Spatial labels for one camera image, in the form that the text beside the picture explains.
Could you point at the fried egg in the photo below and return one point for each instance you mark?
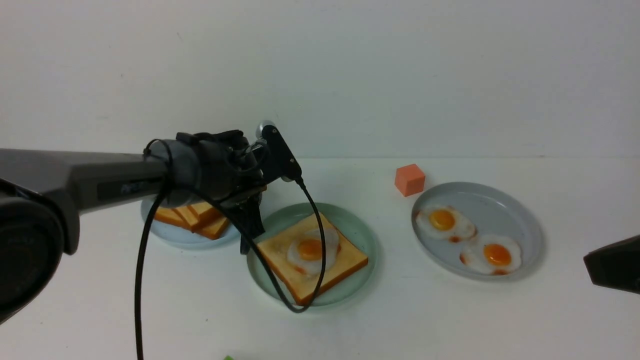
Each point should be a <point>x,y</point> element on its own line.
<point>307,252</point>
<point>492,255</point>
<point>445,223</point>

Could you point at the orange cube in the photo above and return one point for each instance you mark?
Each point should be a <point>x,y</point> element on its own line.
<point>410,180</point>

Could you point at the toast slice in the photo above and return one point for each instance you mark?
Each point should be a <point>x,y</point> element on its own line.
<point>274,249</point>
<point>246,211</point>
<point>212,231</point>
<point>194,216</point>

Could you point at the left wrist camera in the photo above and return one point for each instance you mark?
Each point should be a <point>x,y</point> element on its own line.
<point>281,161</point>

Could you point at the light green center plate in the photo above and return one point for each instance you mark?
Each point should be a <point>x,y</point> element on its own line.
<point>347,223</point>

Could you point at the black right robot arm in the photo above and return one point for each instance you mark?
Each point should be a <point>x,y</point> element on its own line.
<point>615,266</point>

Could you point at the light blue bread plate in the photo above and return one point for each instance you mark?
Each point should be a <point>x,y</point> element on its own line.
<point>186,240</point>

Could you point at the grey egg plate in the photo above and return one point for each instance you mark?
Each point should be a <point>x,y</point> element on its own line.
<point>492,211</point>

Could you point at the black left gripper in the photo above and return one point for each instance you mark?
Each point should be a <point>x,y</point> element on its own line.
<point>223,167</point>

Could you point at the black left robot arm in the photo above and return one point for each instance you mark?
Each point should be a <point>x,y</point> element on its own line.
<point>44,193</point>

